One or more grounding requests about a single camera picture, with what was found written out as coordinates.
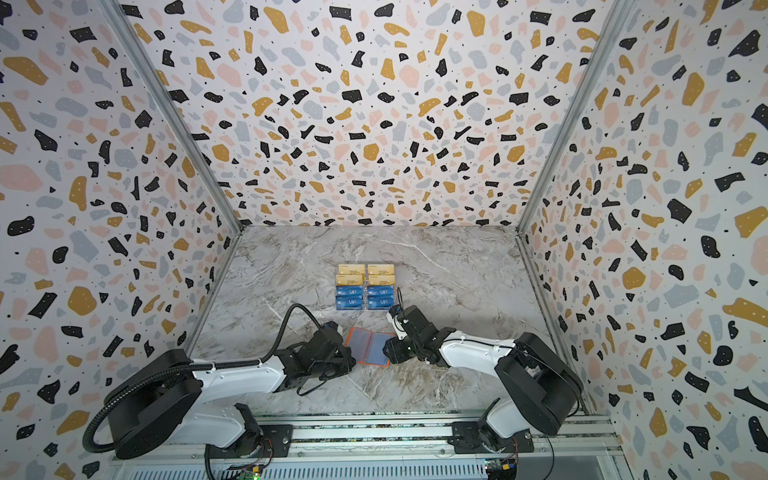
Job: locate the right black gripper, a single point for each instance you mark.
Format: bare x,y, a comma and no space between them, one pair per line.
398,343

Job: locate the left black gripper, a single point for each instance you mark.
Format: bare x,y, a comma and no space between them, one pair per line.
349,364

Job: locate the orange card holder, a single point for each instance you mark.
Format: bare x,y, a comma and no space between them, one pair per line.
367,347

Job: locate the blue card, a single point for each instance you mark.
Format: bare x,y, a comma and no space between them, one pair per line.
344,303
380,303
354,291
377,291

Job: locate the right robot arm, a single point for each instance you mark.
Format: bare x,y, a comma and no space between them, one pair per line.
542,390

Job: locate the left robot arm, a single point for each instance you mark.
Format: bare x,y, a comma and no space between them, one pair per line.
175,400

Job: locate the gold card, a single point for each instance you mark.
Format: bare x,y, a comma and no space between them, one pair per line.
380,269
351,269
381,280
350,280

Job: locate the gold card back right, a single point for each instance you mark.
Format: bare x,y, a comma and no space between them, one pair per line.
380,269

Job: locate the gold card back left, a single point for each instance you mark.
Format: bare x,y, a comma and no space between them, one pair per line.
351,269

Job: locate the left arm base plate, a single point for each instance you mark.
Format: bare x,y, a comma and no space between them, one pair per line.
265,442

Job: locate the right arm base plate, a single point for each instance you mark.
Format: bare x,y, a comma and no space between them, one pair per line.
473,437

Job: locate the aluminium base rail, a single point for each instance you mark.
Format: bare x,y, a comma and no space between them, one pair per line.
414,446

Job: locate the right aluminium corner post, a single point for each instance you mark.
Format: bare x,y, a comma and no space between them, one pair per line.
616,19

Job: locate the aluminium corner post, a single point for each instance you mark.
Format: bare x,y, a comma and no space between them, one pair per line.
616,19
119,23

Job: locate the left aluminium corner post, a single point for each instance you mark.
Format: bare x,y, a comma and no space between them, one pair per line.
119,23

